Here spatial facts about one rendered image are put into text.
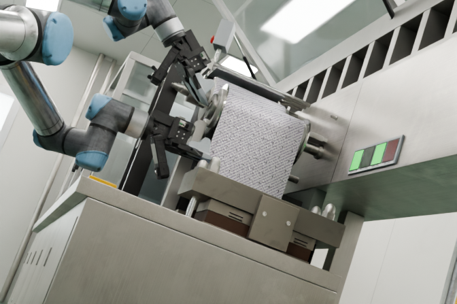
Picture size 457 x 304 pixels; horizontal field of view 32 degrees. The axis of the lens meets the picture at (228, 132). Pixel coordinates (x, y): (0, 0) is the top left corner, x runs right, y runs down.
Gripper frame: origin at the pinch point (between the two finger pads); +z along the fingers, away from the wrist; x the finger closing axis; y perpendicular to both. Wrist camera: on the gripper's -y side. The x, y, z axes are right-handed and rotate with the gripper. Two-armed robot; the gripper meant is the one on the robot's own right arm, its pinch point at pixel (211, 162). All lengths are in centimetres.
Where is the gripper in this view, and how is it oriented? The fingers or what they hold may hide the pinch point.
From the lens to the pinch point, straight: 211.2
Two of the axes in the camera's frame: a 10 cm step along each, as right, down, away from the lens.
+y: 3.3, -9.1, 2.4
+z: 9.0, 3.8, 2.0
